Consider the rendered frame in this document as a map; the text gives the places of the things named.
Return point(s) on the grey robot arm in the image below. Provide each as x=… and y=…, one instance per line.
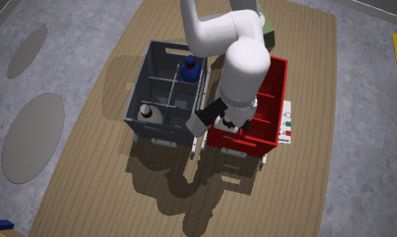
x=247, y=61

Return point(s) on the white paper pick list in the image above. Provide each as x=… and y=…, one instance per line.
x=285, y=129

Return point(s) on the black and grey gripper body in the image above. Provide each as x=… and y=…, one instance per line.
x=237, y=116

